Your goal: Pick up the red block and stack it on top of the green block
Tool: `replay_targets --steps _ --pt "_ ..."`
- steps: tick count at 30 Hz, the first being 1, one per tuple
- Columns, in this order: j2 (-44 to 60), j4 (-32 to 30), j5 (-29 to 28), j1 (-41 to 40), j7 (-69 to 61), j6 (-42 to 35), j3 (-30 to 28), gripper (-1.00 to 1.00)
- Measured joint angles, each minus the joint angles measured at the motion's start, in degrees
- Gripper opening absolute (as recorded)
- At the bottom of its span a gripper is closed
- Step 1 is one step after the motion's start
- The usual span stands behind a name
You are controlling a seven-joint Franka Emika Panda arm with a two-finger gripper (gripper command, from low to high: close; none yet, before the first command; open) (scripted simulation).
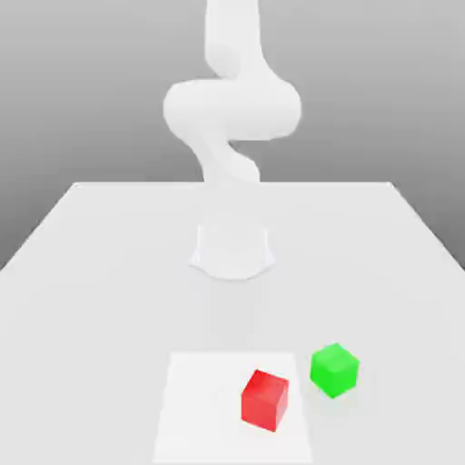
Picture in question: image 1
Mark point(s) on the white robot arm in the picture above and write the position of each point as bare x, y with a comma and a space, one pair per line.
232, 109

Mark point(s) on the small green cube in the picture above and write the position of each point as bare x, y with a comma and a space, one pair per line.
334, 370

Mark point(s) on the small red cube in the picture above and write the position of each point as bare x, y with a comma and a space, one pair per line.
264, 401

